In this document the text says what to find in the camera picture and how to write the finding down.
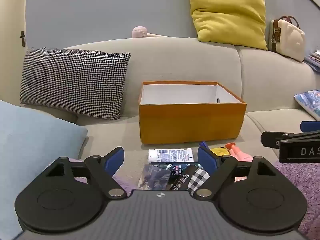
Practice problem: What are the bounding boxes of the pink spray bottle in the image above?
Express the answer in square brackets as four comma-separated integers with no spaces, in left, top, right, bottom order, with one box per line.
[225,142,253,162]

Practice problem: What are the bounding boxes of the stack of magazines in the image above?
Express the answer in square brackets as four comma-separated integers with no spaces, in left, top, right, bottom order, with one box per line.
[304,50,320,73]

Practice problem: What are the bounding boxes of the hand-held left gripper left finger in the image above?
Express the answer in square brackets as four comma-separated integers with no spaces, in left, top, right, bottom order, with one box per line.
[45,147,126,200]

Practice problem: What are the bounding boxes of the yellow pillow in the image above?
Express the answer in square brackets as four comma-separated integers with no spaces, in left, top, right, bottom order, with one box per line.
[189,0,268,51]

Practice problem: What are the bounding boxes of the orange cardboard box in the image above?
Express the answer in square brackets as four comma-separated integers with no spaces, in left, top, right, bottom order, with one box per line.
[139,81,247,145]

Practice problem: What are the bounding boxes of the blue grey printed packet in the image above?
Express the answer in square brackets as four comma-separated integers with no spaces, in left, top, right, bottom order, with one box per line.
[137,164,172,190]

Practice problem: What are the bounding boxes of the cream small suitcase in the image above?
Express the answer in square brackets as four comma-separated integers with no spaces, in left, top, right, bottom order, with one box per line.
[268,16,306,62]

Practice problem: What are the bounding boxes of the pink plush toy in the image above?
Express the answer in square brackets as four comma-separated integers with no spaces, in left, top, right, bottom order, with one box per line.
[132,26,170,39]

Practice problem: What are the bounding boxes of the black checkered small box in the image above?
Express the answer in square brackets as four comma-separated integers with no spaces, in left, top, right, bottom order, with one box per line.
[169,164,211,196]

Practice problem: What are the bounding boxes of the yellow small toy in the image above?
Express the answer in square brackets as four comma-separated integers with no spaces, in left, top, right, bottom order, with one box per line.
[209,147,230,157]

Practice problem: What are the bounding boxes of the white printed packet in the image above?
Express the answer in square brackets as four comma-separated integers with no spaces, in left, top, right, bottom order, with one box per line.
[148,148,194,166]

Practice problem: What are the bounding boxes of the black white houndstooth pillow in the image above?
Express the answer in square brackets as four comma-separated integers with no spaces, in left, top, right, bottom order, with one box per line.
[19,47,132,121]

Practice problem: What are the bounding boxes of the grey fabric sofa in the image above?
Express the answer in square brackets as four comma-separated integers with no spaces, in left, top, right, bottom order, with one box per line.
[0,36,320,240]

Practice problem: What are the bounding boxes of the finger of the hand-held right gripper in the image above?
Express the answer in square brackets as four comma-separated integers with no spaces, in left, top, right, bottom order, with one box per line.
[261,131,304,148]
[300,121,320,137]

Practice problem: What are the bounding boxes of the blue printed cushion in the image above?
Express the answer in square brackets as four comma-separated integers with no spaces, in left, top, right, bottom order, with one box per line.
[293,89,320,121]

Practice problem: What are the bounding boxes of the dark green tube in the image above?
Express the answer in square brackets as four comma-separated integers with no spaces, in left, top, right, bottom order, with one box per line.
[151,162,201,183]

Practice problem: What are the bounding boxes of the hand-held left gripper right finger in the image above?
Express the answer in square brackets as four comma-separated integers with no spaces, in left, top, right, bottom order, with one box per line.
[196,141,275,199]

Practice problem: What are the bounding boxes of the light blue pillow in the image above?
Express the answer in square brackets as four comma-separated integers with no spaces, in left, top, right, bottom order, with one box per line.
[0,100,88,240]

